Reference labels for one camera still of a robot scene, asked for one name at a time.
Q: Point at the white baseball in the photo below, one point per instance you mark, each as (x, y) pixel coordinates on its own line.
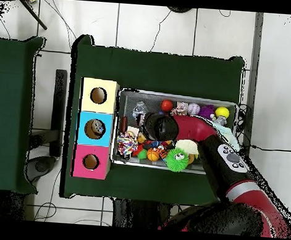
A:
(194, 109)

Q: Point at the green spiky ball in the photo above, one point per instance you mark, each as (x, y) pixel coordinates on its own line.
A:
(177, 160)

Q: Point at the black panel stand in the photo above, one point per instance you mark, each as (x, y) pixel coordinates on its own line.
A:
(59, 106)

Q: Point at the black rod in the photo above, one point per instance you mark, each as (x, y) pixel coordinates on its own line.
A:
(34, 15)

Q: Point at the wooden box with three holes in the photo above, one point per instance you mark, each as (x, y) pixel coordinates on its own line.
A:
(96, 119)

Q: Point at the grey round stand base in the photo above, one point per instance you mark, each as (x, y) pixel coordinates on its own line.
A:
(43, 166)

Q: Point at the red maraca rattle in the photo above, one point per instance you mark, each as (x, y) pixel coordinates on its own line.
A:
(167, 105)

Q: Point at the dark red sausage toy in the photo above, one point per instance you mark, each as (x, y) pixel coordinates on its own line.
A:
(124, 124)

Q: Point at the dark green side cloth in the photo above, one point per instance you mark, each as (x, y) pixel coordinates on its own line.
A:
(14, 78)

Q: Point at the dark green tablecloth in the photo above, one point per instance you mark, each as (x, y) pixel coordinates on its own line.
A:
(163, 74)

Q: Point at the small orange basketball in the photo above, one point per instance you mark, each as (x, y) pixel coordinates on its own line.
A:
(153, 155)

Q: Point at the tiger striped toy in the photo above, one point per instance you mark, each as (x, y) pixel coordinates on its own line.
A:
(162, 151)

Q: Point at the yellow ball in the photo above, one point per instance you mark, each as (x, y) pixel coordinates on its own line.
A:
(222, 112)

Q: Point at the mint knitted cloth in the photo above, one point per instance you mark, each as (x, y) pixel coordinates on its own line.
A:
(232, 136)

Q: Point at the floral patterned fabric knot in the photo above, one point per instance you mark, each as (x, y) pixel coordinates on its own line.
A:
(180, 108)

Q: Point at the cream knitted cloth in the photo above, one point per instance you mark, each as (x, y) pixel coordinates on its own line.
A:
(187, 146)

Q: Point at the clear shallow mesh bin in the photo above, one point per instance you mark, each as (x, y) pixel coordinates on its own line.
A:
(120, 160)

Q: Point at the plain wooden cube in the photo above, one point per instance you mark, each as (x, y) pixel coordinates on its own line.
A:
(133, 131)

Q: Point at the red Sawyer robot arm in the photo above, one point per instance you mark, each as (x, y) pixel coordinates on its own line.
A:
(194, 127)

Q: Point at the purple monster toy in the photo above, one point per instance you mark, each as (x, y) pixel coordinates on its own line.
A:
(207, 112)

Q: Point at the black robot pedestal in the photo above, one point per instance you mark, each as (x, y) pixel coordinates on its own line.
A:
(139, 216)

